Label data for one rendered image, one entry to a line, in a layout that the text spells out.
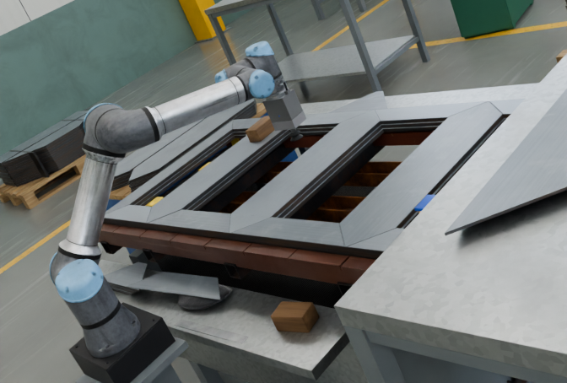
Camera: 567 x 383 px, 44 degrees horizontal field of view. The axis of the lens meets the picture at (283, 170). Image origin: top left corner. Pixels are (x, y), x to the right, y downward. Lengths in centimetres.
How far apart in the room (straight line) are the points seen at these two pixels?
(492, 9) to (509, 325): 475
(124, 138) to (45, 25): 786
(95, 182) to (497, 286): 120
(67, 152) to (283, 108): 474
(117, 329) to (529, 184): 115
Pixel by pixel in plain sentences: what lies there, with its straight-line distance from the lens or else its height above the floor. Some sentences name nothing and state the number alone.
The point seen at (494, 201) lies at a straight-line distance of 120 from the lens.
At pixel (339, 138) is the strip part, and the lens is 231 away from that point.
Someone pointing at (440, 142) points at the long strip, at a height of 85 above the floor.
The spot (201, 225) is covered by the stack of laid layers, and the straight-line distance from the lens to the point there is 214.
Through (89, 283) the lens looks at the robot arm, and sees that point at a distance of 186.
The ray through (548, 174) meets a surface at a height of 107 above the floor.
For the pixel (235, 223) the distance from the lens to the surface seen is 205.
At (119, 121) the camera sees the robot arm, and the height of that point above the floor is 129.
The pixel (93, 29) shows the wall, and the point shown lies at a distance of 992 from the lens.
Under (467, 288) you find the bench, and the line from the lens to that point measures 106.
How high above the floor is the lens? 166
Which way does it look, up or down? 21 degrees down
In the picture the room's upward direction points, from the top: 24 degrees counter-clockwise
